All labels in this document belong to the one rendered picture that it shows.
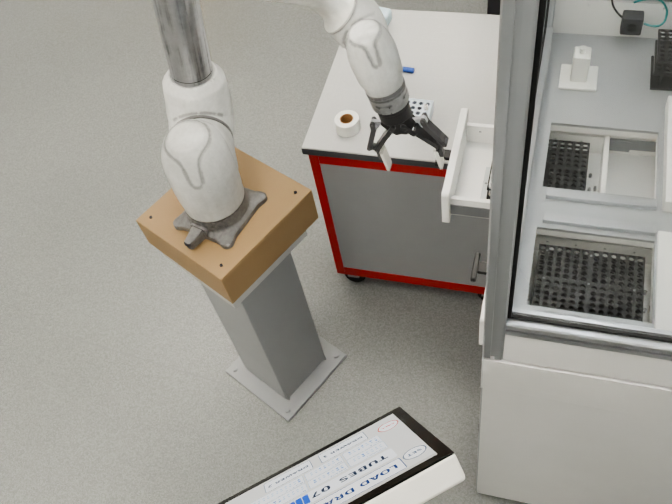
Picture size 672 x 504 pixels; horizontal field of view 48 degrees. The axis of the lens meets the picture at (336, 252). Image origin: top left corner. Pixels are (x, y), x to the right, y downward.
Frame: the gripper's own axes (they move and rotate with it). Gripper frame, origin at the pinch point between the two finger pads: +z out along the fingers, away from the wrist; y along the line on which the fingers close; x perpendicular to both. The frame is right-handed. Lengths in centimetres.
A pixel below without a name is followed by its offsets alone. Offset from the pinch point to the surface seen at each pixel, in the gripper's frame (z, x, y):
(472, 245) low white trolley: 54, 14, 1
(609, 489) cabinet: 69, -52, 44
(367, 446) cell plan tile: -13, -78, 11
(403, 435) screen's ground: -14, -76, 17
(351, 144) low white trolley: 8.9, 16.1, -24.2
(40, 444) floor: 62, -65, -137
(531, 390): 14, -52, 32
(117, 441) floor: 68, -58, -111
